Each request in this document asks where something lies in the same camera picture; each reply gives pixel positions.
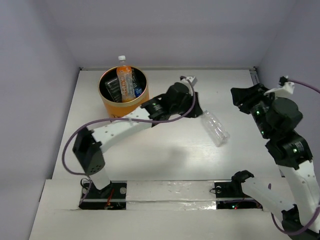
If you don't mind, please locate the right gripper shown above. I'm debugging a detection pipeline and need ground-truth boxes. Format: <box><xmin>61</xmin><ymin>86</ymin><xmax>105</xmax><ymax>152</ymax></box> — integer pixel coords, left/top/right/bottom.
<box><xmin>230</xmin><ymin>81</ymin><xmax>277</xmax><ymax>138</ymax></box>

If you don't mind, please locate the blue label bottle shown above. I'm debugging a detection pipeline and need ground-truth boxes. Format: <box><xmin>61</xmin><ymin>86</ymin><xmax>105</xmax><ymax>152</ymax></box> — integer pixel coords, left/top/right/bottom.
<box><xmin>134</xmin><ymin>86</ymin><xmax>143</xmax><ymax>98</ymax></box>

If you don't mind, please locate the orange label bottle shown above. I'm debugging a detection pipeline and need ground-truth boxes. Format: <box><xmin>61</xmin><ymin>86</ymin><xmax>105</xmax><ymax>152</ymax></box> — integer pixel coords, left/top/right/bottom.
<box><xmin>116</xmin><ymin>55</ymin><xmax>136</xmax><ymax>103</ymax></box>

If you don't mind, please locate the green yellow label bottle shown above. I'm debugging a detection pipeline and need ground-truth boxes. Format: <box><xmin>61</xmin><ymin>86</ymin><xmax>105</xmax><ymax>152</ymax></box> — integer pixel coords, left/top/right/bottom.
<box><xmin>104</xmin><ymin>77</ymin><xmax>122</xmax><ymax>103</ymax></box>

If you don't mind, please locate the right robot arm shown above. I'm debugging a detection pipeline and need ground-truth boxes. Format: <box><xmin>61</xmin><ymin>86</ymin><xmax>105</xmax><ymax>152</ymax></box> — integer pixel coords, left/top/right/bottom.
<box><xmin>230</xmin><ymin>82</ymin><xmax>320</xmax><ymax>240</ymax></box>

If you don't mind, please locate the orange cylindrical bin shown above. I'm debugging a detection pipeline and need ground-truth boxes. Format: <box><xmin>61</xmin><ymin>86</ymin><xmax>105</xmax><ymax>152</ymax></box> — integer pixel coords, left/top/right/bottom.
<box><xmin>97</xmin><ymin>65</ymin><xmax>151</xmax><ymax>120</ymax></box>

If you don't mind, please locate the clear unlabelled bottle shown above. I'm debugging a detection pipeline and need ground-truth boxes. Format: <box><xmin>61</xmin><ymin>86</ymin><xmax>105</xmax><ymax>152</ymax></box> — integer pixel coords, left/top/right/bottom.
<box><xmin>201</xmin><ymin>110</ymin><xmax>230</xmax><ymax>147</ymax></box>

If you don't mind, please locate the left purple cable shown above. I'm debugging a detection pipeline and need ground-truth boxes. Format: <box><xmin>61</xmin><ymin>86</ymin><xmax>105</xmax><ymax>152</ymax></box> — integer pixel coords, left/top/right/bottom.
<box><xmin>61</xmin><ymin>79</ymin><xmax>196</xmax><ymax>176</ymax></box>

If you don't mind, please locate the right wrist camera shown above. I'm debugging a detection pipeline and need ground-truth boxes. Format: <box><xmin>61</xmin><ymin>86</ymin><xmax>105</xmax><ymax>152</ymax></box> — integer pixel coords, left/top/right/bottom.
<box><xmin>264</xmin><ymin>76</ymin><xmax>295</xmax><ymax>98</ymax></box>

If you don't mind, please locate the silver taped front rail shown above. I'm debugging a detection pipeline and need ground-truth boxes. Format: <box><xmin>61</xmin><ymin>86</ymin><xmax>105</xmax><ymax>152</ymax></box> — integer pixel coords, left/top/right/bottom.
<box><xmin>78</xmin><ymin>180</ymin><xmax>263</xmax><ymax>211</ymax></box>

